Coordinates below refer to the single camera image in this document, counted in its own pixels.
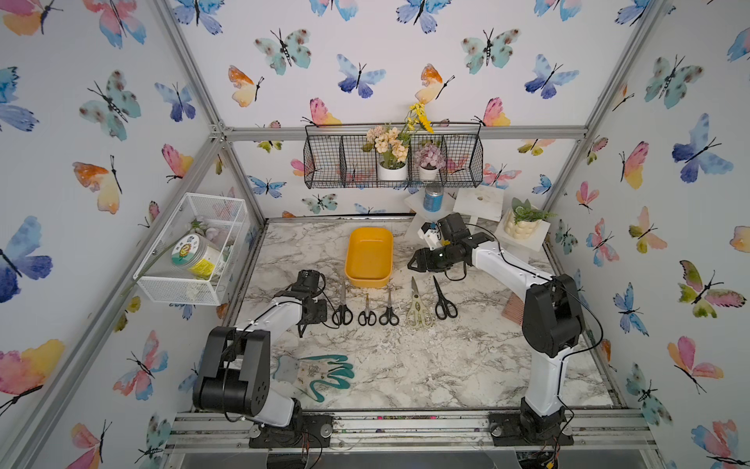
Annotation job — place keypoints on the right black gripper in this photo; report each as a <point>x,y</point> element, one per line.
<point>423,261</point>

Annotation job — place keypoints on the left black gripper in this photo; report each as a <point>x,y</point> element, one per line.
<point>321,313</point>

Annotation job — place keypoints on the small black scissors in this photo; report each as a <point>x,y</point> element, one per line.
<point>389,317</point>
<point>367,316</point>
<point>342,315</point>

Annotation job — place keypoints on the large black scissors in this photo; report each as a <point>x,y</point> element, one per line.
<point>444,308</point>

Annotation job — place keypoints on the yellow plastic storage box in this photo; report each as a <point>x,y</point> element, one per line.
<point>369,262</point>

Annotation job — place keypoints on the cream handled kitchen scissors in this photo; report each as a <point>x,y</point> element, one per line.
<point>418,315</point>

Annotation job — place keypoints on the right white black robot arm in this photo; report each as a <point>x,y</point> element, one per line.
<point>553,317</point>

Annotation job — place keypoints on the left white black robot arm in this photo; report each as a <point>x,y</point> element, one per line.
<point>234,377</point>

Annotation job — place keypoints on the white tiered display stand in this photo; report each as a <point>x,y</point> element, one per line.
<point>480,204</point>

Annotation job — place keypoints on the blue tin can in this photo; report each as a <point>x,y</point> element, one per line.
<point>433,197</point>

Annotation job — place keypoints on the succulent in cream pot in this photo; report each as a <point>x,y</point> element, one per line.
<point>524,219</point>

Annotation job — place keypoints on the pink striped cloth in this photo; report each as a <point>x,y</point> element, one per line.
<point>513,309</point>

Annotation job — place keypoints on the purple flowers white pot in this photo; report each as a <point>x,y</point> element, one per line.
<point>430,161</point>

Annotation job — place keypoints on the peach flowers white pot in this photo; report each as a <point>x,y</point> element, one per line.
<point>392,146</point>

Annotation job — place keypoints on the green lid yellow jar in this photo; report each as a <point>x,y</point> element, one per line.
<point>198,256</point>

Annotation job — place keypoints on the yellow artificial flower sprig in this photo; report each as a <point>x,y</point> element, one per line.
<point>417,119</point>

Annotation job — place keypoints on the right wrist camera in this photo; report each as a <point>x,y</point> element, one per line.
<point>430,233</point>

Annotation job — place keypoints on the clear acrylic wall box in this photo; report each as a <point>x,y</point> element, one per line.
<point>222,220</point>

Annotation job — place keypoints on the black wire wall basket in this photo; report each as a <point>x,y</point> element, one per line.
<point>333,158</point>

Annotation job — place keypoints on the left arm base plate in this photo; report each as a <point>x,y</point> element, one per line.
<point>293,431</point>

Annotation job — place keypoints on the aluminium front rail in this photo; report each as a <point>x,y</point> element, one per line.
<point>369,431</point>

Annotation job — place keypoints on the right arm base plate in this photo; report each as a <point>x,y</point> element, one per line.
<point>525,427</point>

